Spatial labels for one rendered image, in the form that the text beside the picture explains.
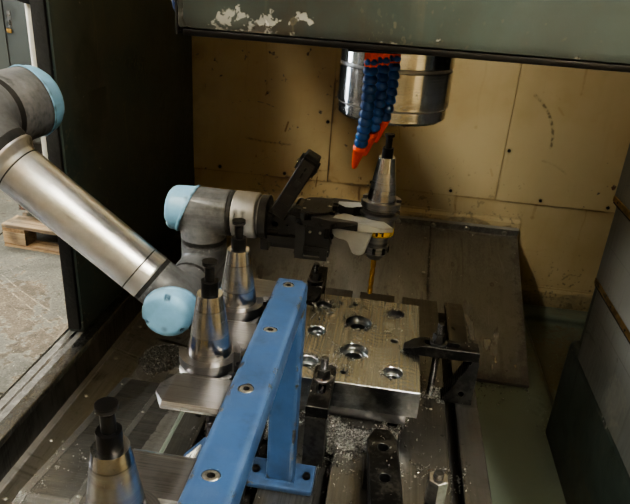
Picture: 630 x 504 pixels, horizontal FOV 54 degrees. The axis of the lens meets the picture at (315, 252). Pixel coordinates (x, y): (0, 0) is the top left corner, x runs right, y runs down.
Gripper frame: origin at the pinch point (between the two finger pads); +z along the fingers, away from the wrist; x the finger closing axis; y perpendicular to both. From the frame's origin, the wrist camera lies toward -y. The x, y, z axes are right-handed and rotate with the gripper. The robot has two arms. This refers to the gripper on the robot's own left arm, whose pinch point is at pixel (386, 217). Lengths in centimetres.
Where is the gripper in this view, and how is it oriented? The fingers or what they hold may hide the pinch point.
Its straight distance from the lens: 96.9
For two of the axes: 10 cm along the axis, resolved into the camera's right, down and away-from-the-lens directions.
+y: -0.6, 9.1, 4.2
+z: 9.9, 1.2, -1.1
